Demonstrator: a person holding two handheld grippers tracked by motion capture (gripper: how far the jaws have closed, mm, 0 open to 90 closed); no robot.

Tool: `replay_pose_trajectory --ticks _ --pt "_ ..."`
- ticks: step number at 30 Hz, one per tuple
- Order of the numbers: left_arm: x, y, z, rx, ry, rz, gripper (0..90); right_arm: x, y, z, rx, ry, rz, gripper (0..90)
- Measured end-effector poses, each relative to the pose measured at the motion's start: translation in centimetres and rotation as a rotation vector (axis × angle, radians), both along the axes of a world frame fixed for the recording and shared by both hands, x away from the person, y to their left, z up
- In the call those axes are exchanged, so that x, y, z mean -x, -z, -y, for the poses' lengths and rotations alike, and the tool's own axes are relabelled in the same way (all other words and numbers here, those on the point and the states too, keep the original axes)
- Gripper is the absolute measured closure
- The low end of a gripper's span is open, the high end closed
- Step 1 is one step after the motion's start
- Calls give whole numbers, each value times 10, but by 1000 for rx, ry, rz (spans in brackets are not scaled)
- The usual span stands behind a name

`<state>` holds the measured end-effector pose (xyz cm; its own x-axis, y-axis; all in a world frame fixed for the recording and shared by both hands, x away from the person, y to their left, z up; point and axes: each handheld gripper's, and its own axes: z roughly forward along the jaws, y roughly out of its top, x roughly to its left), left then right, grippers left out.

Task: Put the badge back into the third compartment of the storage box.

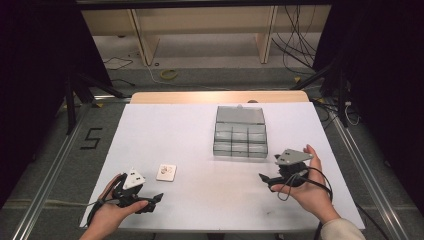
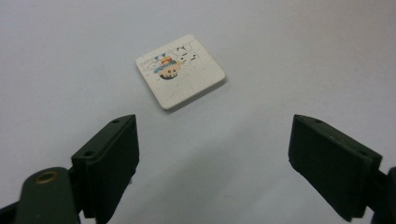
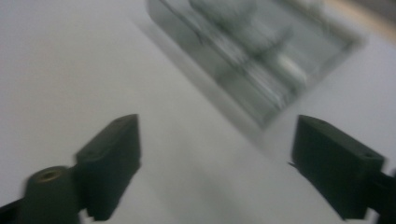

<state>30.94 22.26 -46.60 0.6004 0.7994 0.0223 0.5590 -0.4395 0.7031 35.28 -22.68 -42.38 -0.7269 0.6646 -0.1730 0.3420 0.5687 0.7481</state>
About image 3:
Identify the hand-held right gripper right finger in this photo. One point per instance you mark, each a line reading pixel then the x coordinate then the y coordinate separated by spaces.
pixel 336 168

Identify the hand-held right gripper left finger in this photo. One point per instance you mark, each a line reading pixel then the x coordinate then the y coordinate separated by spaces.
pixel 107 168

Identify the clear plastic storage box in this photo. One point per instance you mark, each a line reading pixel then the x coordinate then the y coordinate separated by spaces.
pixel 249 59

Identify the grey cloth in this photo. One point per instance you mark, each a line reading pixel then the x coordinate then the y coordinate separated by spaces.
pixel 249 28

